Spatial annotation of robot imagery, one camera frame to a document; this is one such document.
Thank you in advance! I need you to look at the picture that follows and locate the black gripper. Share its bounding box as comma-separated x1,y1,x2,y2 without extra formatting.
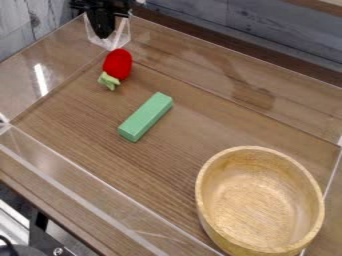
69,0,132,39

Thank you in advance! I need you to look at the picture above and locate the red plush strawberry toy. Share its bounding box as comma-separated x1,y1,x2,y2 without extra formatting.
98,48,132,91

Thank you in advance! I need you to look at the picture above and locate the black cable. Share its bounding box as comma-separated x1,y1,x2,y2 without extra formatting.
0,234,21,256

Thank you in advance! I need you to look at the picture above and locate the wooden bowl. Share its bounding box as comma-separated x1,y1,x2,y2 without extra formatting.
195,146,325,256

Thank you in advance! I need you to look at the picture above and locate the green rectangular block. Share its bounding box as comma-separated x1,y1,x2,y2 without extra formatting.
118,92,174,142

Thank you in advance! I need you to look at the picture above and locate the clear acrylic table enclosure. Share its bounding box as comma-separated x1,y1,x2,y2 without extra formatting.
0,18,342,256

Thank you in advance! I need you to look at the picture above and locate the clear acrylic corner bracket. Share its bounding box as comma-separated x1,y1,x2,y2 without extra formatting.
84,17,131,51

